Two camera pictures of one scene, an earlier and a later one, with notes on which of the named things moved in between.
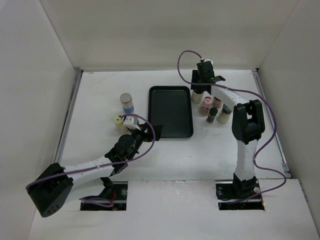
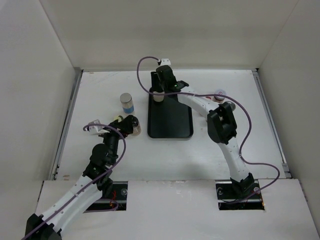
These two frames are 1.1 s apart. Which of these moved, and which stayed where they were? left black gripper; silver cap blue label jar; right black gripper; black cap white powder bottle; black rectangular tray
Moved: right black gripper; black cap white powder bottle; left black gripper
Stayed: silver cap blue label jar; black rectangular tray
